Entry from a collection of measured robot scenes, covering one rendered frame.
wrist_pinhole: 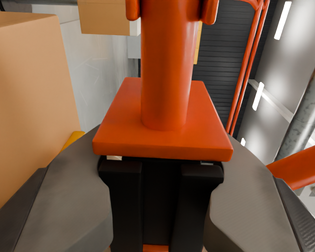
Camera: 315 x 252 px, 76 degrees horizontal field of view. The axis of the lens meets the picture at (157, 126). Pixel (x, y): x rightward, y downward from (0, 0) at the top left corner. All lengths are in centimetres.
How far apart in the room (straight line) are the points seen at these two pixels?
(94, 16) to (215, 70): 1008
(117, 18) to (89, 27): 21
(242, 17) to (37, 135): 1109
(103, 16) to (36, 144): 142
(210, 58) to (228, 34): 134
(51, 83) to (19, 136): 8
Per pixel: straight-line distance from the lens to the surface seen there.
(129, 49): 764
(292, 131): 651
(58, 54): 29
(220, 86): 1173
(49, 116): 26
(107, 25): 161
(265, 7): 863
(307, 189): 335
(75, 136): 31
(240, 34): 1131
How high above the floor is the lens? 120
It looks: level
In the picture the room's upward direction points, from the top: 92 degrees clockwise
